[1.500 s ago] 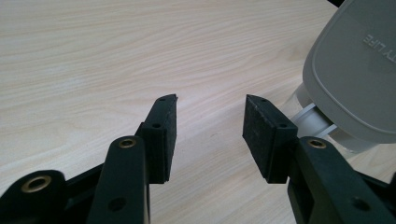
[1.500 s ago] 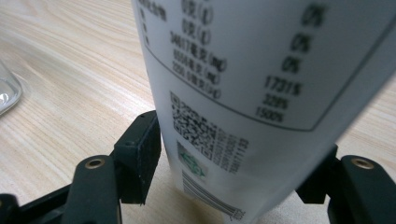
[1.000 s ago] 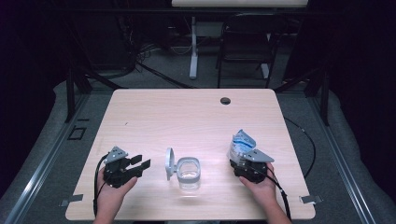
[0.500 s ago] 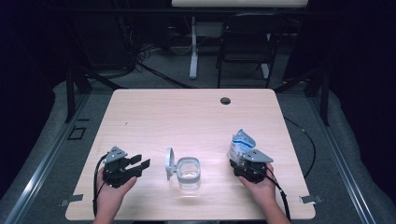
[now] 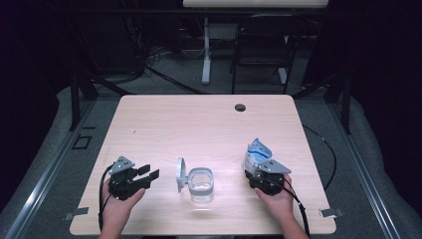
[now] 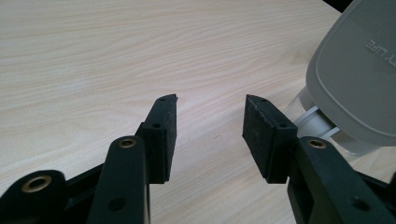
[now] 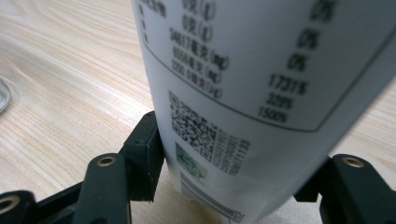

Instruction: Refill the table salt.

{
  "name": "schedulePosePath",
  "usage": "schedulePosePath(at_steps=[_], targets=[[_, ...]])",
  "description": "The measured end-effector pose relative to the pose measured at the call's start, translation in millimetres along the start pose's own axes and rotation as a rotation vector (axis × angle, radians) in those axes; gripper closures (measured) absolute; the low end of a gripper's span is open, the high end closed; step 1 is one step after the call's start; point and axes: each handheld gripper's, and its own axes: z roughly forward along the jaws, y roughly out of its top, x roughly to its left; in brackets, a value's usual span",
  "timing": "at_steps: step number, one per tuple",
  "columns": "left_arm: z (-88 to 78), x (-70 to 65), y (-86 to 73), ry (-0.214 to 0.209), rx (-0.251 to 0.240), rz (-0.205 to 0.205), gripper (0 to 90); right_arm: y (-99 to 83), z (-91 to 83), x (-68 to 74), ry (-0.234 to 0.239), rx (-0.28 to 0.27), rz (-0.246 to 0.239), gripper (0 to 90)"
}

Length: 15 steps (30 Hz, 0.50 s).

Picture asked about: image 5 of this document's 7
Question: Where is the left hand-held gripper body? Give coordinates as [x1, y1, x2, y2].
[107, 155, 144, 202]

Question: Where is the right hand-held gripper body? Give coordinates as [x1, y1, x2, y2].
[253, 159, 293, 196]

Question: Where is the white and blue pouch bag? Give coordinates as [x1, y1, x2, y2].
[243, 137, 274, 177]

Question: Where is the clear jar with grey lid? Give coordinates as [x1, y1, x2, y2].
[175, 156, 215, 205]

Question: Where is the person's right hand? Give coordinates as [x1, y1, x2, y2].
[254, 173, 295, 222]

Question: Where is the person's left hand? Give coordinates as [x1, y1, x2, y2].
[101, 180, 146, 233]

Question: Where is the grey tape strip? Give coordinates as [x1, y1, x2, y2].
[318, 207, 344, 219]
[64, 206, 90, 221]

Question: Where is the black metal stand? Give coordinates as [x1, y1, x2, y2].
[69, 71, 100, 131]
[323, 72, 352, 134]

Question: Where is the white desk leg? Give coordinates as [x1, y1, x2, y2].
[201, 17, 212, 86]

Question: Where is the black folding chair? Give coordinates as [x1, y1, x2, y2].
[231, 13, 309, 95]

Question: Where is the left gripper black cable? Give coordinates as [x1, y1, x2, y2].
[98, 163, 115, 232]

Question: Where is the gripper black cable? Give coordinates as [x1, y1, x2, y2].
[98, 163, 115, 232]
[262, 175, 312, 239]

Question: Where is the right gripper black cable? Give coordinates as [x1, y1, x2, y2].
[262, 175, 312, 239]

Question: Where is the black floor socket frame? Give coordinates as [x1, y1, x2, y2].
[72, 134, 93, 150]

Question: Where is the thin black floor cable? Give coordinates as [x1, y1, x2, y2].
[302, 124, 338, 191]

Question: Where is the thick black floor cable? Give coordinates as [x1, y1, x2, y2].
[144, 64, 208, 96]

